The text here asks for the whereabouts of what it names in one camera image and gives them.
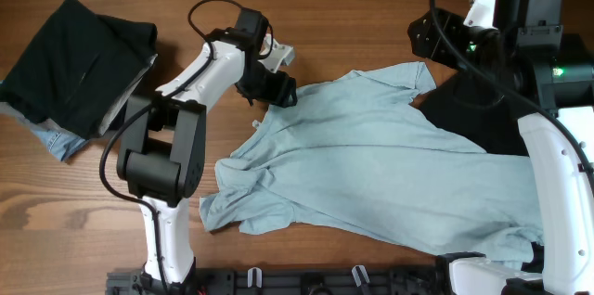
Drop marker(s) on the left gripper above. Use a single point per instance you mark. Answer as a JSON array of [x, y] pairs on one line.
[[278, 92]]

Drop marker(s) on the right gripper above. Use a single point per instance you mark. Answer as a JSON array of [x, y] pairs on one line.
[[423, 45]]

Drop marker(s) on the light blue t-shirt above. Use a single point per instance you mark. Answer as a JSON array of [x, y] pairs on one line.
[[355, 154]]

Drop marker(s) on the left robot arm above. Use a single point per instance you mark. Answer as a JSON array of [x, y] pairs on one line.
[[162, 144]]

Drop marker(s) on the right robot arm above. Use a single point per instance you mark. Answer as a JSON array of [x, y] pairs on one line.
[[516, 52]]

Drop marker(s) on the black garment right pile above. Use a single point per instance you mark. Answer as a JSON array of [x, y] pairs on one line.
[[463, 106]]

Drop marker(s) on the folded black garment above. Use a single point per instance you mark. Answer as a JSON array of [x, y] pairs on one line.
[[75, 44]]

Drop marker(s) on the folded grey garment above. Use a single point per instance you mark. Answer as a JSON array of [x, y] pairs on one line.
[[104, 124]]

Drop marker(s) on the folded blue denim garment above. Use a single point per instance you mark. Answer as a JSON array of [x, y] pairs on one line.
[[62, 146]]

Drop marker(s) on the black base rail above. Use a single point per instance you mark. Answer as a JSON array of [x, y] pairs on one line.
[[399, 280]]

